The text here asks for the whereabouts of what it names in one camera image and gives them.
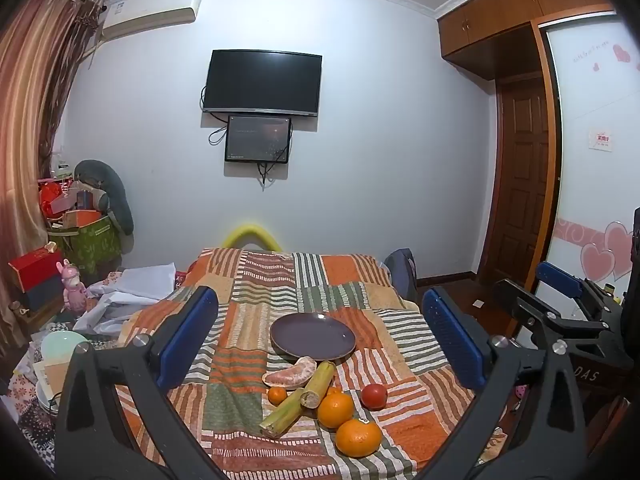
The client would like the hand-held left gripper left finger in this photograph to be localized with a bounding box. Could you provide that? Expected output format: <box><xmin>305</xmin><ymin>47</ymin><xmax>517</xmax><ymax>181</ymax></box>
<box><xmin>54</xmin><ymin>285</ymin><xmax>221</xmax><ymax>480</ymax></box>

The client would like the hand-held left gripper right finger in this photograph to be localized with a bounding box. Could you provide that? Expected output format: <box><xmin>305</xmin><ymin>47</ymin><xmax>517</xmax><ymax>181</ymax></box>
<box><xmin>421</xmin><ymin>286</ymin><xmax>588</xmax><ymax>480</ymax></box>

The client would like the green patterned box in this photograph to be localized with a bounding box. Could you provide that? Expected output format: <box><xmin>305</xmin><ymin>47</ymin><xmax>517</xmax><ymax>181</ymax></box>
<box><xmin>48</xmin><ymin>214</ymin><xmax>124</xmax><ymax>277</ymax></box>

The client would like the red gift bag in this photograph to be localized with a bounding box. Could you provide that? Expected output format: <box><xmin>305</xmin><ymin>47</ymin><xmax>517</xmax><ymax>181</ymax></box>
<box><xmin>38</xmin><ymin>177</ymin><xmax>77</xmax><ymax>219</ymax></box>

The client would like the green sugarcane piece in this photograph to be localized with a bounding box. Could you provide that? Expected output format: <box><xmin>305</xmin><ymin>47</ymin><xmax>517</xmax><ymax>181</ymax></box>
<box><xmin>304</xmin><ymin>360</ymin><xmax>337</xmax><ymax>409</ymax></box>
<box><xmin>259</xmin><ymin>388</ymin><xmax>308</xmax><ymax>437</ymax></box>

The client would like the small black wall monitor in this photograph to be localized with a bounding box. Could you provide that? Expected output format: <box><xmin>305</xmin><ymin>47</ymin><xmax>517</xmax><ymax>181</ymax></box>
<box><xmin>224</xmin><ymin>115</ymin><xmax>293</xmax><ymax>164</ymax></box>

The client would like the brown striped curtain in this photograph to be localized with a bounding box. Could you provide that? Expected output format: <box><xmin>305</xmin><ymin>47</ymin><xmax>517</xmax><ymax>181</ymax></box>
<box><xmin>0</xmin><ymin>0</ymin><xmax>107</xmax><ymax>358</ymax></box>

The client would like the pale green bowl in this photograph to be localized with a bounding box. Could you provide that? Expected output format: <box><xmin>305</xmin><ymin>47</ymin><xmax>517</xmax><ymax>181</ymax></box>
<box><xmin>39</xmin><ymin>332</ymin><xmax>92</xmax><ymax>367</ymax></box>

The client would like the orange box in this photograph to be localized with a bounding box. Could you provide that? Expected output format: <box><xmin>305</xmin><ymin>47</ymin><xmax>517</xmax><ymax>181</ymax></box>
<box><xmin>62</xmin><ymin>209</ymin><xmax>104</xmax><ymax>229</ymax></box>

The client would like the pink bunny toy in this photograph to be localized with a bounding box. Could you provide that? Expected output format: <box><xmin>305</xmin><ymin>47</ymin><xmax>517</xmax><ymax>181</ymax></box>
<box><xmin>60</xmin><ymin>258</ymin><xmax>90</xmax><ymax>317</ymax></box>

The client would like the dark purple plate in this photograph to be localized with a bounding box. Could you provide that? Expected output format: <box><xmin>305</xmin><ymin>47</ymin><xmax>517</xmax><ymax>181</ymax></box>
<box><xmin>270</xmin><ymin>312</ymin><xmax>357</xmax><ymax>365</ymax></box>

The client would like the white cloth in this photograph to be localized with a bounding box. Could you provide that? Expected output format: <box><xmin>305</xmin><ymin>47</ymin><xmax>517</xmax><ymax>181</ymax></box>
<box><xmin>74</xmin><ymin>262</ymin><xmax>177</xmax><ymax>337</ymax></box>

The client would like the brown wooden door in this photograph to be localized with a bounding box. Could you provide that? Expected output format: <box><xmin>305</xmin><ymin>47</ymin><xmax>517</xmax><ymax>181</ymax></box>
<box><xmin>494</xmin><ymin>79</ymin><xmax>552</xmax><ymax>287</ymax></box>

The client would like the wooden overhead cabinet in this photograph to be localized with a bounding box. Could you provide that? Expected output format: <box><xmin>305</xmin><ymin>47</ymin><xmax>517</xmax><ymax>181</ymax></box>
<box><xmin>436</xmin><ymin>0</ymin><xmax>617</xmax><ymax>81</ymax></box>

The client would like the white air conditioner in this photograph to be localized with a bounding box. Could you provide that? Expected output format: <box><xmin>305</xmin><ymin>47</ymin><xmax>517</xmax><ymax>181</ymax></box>
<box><xmin>100</xmin><ymin>0</ymin><xmax>205</xmax><ymax>42</ymax></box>

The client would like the red tomato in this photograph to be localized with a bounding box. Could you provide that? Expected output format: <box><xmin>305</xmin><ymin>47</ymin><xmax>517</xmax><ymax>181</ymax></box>
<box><xmin>361</xmin><ymin>383</ymin><xmax>388</xmax><ymax>410</ymax></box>

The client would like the black wall television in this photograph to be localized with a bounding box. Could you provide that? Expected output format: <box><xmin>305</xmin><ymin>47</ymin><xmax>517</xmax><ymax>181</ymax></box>
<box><xmin>202</xmin><ymin>49</ymin><xmax>323</xmax><ymax>117</ymax></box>

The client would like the large orange with sticker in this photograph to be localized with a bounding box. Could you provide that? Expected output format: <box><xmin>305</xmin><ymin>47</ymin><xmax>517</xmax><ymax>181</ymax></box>
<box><xmin>334</xmin><ymin>418</ymin><xmax>383</xmax><ymax>458</ymax></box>

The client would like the dark blue backpack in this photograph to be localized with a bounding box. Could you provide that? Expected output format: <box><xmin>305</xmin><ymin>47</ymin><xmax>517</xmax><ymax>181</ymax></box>
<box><xmin>382</xmin><ymin>248</ymin><xmax>419</xmax><ymax>305</ymax></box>

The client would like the peeled grapefruit segment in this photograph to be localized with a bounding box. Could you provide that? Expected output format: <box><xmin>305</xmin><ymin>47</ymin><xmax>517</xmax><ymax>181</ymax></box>
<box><xmin>263</xmin><ymin>356</ymin><xmax>318</xmax><ymax>391</ymax></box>

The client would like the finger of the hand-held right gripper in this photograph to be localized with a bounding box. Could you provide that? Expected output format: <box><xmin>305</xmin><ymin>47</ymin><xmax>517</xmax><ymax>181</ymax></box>
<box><xmin>492</xmin><ymin>280</ymin><xmax>607</xmax><ymax>352</ymax></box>
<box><xmin>537</xmin><ymin>261</ymin><xmax>623</xmax><ymax>321</ymax></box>

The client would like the grey plush shark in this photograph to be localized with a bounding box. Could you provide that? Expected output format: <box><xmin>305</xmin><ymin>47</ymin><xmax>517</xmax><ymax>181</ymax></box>
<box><xmin>73</xmin><ymin>159</ymin><xmax>135</xmax><ymax>236</ymax></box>

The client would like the red gift box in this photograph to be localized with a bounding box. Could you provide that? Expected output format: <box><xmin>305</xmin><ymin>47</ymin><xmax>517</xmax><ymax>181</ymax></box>
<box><xmin>8</xmin><ymin>248</ymin><xmax>65</xmax><ymax>292</ymax></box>

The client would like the yellow foam tube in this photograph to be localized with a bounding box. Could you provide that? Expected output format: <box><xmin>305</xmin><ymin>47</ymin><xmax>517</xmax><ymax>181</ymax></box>
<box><xmin>222</xmin><ymin>223</ymin><xmax>284</xmax><ymax>252</ymax></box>

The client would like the striped patchwork blanket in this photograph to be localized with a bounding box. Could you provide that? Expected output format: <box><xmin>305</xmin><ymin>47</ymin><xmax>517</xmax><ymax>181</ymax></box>
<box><xmin>114</xmin><ymin>247</ymin><xmax>507</xmax><ymax>480</ymax></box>

